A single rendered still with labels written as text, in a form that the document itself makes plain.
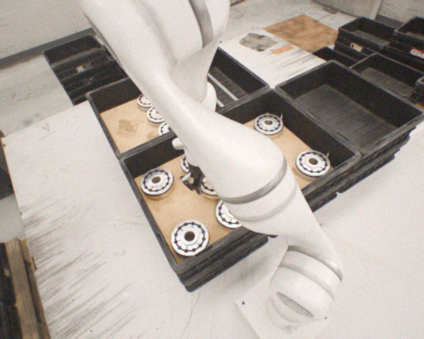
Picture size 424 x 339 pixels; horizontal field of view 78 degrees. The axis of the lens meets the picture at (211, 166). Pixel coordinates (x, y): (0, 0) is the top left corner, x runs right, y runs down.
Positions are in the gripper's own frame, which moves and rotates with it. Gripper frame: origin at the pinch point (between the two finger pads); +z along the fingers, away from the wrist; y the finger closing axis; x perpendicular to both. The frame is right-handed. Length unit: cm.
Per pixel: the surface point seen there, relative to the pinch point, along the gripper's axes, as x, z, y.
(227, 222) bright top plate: -12.8, 1.9, -0.9
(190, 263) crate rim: -19.2, -5.1, -15.1
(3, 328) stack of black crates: 25, 60, -95
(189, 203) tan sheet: 0.3, 4.6, -6.3
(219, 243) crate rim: -19.0, -5.1, -7.0
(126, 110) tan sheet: 54, 4, -7
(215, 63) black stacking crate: 59, 2, 40
